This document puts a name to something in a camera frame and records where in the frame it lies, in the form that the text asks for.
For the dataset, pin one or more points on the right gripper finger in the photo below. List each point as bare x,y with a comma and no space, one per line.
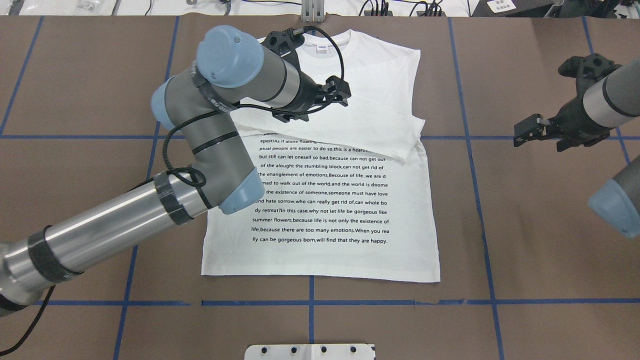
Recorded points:
531,128

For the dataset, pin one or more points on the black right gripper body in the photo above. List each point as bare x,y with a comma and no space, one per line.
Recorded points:
571,115

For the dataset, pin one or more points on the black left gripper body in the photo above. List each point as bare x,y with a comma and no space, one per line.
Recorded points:
306,97

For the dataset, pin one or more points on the white long-sleeve printed shirt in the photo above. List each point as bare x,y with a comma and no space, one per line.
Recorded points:
347,193

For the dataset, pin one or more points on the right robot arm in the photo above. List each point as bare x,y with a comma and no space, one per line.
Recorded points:
607,97

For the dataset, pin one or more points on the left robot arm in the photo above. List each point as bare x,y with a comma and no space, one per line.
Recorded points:
207,164

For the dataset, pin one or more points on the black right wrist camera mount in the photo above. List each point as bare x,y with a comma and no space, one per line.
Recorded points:
591,67

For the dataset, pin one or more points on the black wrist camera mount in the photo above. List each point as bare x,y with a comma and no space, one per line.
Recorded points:
591,67
284,43

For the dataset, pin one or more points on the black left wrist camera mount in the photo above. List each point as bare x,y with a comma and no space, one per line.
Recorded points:
284,43

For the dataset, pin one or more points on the grey aluminium camera post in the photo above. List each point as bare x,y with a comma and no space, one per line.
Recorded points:
313,11

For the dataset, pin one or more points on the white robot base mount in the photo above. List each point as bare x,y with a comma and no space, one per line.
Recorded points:
322,351

